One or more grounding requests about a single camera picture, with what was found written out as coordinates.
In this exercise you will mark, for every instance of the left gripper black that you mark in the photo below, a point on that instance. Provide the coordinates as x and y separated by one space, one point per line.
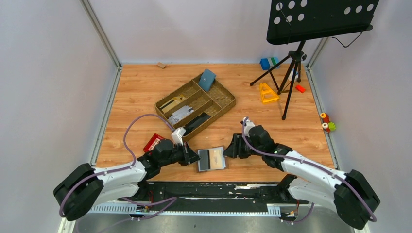
185 154

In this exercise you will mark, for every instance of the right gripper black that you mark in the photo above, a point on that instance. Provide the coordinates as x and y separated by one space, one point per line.
238 149

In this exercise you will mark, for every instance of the brown leather card holder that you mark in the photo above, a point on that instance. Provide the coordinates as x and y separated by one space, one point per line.
211 159

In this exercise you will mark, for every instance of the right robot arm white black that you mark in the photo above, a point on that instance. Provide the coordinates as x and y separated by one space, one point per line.
348 194

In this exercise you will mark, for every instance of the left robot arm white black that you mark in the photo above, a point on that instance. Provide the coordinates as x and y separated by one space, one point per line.
89 186

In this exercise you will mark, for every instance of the black card in basket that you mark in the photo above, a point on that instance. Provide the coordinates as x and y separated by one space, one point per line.
196 122

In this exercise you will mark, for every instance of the silver grey card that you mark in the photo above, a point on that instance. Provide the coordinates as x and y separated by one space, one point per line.
180 114

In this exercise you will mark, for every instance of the gold credit card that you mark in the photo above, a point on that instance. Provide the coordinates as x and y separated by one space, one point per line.
172 103

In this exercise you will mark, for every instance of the blue leather card holder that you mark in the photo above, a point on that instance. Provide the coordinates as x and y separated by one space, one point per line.
206 80

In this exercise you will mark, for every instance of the red plastic block tray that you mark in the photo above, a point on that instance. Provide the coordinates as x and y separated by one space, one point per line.
154 140

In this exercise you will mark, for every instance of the woven divided basket tray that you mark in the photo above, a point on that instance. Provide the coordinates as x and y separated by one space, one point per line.
216 102

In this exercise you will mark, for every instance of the yellow triangular toy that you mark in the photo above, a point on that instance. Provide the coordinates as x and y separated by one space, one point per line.
267 94

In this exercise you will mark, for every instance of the small red block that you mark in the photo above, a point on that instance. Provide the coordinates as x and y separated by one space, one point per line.
300 89

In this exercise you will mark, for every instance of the blue green white blocks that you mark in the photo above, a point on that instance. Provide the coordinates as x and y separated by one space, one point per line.
268 63

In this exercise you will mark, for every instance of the orange green toy pieces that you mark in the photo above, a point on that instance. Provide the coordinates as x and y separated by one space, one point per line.
327 124

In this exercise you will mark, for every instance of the small cardboard piece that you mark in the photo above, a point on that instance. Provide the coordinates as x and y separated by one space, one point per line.
161 65

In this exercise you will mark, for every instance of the black music stand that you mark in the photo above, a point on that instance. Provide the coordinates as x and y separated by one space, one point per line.
298 21

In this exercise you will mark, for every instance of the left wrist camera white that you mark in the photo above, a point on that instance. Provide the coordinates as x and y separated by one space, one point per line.
177 136

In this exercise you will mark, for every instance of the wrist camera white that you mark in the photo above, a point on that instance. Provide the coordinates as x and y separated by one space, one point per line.
177 136
247 125

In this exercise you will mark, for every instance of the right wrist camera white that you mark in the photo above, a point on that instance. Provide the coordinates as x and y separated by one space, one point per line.
247 125

